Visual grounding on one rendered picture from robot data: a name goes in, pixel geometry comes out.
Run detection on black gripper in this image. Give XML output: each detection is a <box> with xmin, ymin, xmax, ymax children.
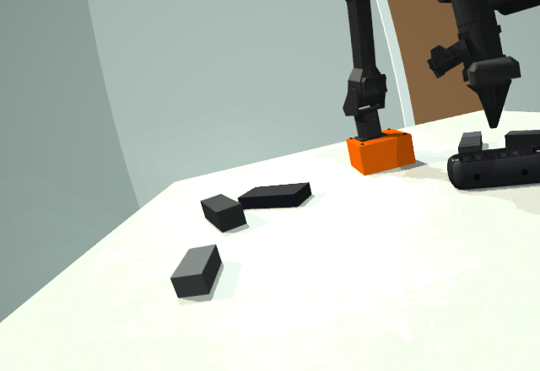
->
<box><xmin>458</xmin><ymin>19</ymin><xmax>521</xmax><ymax>129</ymax></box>

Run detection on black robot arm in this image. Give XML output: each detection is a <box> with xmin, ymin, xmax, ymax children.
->
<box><xmin>343</xmin><ymin>0</ymin><xmax>540</xmax><ymax>142</ymax></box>

